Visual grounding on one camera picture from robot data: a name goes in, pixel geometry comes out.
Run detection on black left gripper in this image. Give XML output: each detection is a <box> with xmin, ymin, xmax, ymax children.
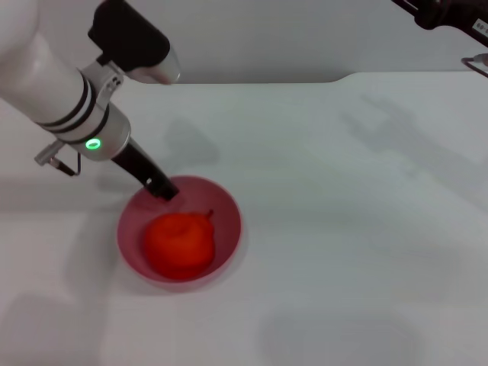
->
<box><xmin>110</xmin><ymin>137</ymin><xmax>180</xmax><ymax>202</ymax></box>

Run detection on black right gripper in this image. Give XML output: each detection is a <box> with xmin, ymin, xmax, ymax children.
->
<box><xmin>391</xmin><ymin>0</ymin><xmax>488</xmax><ymax>49</ymax></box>

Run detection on orange fruit with stem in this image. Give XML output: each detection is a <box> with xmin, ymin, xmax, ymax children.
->
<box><xmin>143</xmin><ymin>208</ymin><xmax>217</xmax><ymax>281</ymax></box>

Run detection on pink plastic bowl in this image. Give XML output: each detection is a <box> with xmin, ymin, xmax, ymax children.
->
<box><xmin>116</xmin><ymin>175</ymin><xmax>244</xmax><ymax>287</ymax></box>

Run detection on right arm cable with plug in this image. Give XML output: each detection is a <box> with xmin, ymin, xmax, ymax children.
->
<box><xmin>460</xmin><ymin>53</ymin><xmax>488</xmax><ymax>79</ymax></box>

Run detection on arm cable with plug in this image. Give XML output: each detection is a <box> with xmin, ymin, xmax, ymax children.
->
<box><xmin>460</xmin><ymin>53</ymin><xmax>488</xmax><ymax>79</ymax></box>
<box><xmin>34</xmin><ymin>140</ymin><xmax>83</xmax><ymax>177</ymax></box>

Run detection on left arm cable with plug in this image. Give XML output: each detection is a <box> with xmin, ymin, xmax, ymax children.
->
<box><xmin>34</xmin><ymin>140</ymin><xmax>83</xmax><ymax>177</ymax></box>

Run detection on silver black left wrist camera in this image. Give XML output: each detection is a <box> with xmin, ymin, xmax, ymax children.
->
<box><xmin>87</xmin><ymin>0</ymin><xmax>182</xmax><ymax>85</ymax></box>

